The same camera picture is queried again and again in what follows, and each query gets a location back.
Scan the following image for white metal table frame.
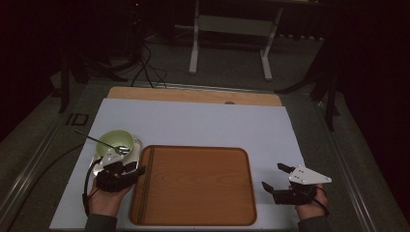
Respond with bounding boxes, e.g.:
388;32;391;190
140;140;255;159
189;0;284;82

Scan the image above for black cable on floor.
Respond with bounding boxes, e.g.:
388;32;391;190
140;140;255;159
6;143;86;232

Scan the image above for black metal stand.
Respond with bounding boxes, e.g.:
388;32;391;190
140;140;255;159
275;32;341;131
57;47;129;114

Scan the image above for left hand-held gripper black cable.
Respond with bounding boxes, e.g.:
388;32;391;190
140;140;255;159
81;157;103;218

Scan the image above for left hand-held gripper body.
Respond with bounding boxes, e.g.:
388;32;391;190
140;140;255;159
95;149;137;194

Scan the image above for dark equipment stand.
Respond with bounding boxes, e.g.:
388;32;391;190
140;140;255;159
125;0;145;64

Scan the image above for brown wooden tray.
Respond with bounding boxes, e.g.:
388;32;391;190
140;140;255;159
129;144;258;227

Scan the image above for person's left hand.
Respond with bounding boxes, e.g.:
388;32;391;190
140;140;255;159
87;178;135;218

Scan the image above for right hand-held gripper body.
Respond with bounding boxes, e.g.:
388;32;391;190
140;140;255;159
273;165;333;206

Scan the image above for black rectangular floor frame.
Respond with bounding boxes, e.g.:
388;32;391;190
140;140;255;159
66;112;90;127

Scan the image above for grey metal floor rail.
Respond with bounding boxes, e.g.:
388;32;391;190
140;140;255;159
313;100;379;232
0;120;67;226

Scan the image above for green bowl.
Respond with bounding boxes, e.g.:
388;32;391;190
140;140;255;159
95;129;135;162

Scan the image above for white table mat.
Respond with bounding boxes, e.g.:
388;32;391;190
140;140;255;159
48;98;308;230

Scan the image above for black floor cables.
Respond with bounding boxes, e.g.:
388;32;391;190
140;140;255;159
130;42;168;90

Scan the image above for hand-held gripper black cable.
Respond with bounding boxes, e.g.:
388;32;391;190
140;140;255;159
301;186;331;218
81;157;103;218

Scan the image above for person's right hand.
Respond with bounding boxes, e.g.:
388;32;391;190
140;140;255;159
294;183;330;221

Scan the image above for right hand-held gripper black cable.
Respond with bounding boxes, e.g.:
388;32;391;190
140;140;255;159
301;186;331;218

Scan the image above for metal spoon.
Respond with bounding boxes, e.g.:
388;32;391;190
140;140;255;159
73;129;132;156

